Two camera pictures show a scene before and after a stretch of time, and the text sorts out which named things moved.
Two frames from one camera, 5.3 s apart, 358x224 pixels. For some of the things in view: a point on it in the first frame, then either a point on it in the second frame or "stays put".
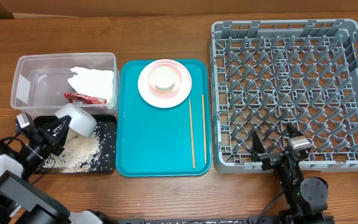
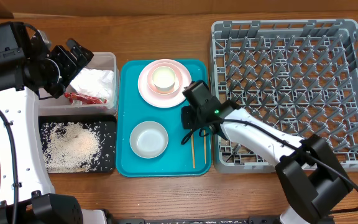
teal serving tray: [163, 118] stays put
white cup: [164, 78] stays put
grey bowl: [82, 121] -> [148, 139]
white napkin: [93, 82] stays put
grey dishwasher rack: [266, 74] stays put
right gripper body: [272, 160] -> [192, 117]
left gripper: [47, 132] -> [69, 63]
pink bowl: [175, 88] stays put
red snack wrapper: [76, 98] stays put
